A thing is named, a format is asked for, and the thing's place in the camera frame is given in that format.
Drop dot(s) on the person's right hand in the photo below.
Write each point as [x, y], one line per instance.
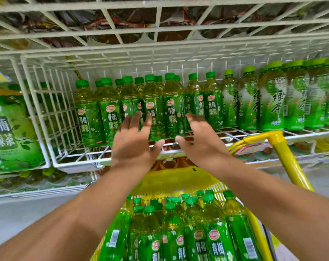
[208, 149]

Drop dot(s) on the person's left forearm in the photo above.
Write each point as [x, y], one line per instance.
[66, 225]

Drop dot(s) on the row of large green-label bottles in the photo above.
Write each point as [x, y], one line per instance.
[9, 133]

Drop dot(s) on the row of white-label green bottles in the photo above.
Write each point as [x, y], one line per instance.
[273, 105]

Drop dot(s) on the row of orange-label tea bottles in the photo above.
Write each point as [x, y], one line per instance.
[180, 16]

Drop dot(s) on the person's right forearm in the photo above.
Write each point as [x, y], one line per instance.
[284, 209]

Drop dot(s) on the yellow shopping basket trolley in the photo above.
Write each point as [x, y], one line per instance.
[175, 182]

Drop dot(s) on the person's left hand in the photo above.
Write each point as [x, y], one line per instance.
[131, 149]

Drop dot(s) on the green tea bottles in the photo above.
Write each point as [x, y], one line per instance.
[175, 231]

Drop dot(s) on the row of flower-label green bottles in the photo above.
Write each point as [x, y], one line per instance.
[110, 116]

